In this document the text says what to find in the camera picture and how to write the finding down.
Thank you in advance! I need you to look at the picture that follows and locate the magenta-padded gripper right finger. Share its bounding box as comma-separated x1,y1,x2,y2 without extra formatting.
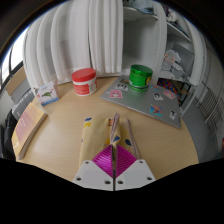
114,144,157,192

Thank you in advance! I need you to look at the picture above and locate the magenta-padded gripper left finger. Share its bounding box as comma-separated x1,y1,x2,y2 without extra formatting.
72,144,115,192

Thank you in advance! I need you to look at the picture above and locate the yellow patterned towel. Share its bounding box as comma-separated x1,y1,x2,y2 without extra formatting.
78,112,141,168

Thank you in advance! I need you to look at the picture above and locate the silver laptop with stickers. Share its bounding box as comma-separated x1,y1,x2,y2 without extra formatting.
99,75,183,129

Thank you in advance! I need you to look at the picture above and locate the yellow and pink book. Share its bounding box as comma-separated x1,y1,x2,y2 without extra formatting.
11,101,48,161

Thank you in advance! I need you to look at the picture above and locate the white jar with red lid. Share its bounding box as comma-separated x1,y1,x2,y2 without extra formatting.
71,67,98,97

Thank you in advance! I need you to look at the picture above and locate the small white printed box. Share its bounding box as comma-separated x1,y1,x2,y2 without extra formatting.
34,80,61,107

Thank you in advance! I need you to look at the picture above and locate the green round tin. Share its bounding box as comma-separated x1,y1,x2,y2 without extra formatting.
128,64,154,92

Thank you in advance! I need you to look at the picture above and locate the white radiator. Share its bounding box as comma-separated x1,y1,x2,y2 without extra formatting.
195,87,224,137

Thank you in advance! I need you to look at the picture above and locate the grey radiator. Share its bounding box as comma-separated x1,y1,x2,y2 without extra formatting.
11,88,36,122

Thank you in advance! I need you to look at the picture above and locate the white curtain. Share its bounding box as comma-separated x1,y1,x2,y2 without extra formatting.
21,0,125,90

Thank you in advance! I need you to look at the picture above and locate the white shelf unit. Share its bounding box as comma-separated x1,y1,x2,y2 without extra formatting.
122,0,208,111

